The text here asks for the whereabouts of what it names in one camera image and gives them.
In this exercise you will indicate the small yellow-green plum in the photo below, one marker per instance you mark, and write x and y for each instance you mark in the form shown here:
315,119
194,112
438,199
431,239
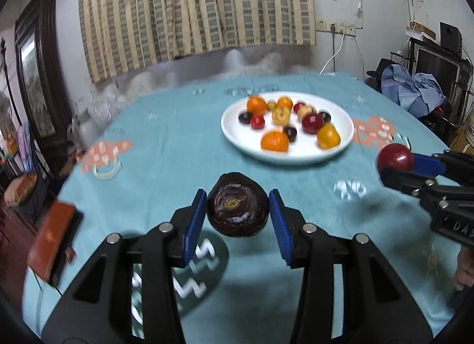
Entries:
272,105

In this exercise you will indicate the black hat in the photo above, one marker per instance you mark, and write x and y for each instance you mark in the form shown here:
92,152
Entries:
377,69

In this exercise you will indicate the white round plate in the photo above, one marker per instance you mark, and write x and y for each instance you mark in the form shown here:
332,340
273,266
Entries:
239,136

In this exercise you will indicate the blue crumpled cloth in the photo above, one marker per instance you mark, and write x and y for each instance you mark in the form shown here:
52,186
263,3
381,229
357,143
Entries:
411,86

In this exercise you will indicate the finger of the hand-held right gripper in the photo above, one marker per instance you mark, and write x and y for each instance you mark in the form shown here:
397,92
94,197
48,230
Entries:
426,164
403,181

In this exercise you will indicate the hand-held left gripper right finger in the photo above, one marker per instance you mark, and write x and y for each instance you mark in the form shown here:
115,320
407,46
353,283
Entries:
279,225

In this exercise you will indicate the small orange tangerine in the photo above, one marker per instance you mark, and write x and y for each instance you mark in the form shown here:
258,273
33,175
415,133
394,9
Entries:
284,102

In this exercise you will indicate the yellow spotted fruit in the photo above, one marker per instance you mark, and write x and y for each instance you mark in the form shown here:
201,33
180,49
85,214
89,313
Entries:
280,116

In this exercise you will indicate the white wall socket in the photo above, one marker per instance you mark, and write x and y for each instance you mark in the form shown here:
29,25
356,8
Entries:
323,25

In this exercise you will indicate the large smooth orange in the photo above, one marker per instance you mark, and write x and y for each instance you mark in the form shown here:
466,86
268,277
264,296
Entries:
328,137

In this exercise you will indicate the person's right hand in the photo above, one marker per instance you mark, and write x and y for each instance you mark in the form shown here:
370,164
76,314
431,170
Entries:
463,268

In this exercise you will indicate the small dark purple plum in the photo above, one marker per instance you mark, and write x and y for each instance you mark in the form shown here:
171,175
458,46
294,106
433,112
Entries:
325,116
244,118

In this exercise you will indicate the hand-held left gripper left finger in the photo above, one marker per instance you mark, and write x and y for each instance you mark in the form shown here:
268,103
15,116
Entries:
194,225

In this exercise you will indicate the tan brown round fruit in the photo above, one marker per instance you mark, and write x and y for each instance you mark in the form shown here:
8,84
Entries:
308,110

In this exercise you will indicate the dark wooden framed cabinet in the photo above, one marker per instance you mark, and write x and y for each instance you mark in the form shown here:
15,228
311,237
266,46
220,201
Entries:
40,62

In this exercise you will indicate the large red apple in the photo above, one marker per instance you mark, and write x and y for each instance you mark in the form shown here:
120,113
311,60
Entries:
312,123

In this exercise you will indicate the clear plastic bags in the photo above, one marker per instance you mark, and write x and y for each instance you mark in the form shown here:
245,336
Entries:
102,103

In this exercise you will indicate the striped checked curtain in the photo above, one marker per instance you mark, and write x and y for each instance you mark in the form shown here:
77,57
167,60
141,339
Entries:
192,6

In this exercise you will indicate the white wall power strip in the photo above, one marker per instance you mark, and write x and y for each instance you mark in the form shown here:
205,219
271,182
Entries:
346,29

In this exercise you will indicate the brown cushion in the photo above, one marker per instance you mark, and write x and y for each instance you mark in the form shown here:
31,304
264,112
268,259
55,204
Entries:
22,188

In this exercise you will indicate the medium red plum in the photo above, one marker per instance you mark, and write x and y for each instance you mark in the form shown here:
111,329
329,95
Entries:
395,158

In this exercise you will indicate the medium dark purple plum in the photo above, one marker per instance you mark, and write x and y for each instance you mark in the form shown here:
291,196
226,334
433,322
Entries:
290,133

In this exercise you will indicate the small red plum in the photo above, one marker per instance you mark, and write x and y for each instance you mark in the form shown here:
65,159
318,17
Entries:
298,107
257,122

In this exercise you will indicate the dark purple mangosteen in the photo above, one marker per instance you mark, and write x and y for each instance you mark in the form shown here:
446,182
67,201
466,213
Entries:
237,207

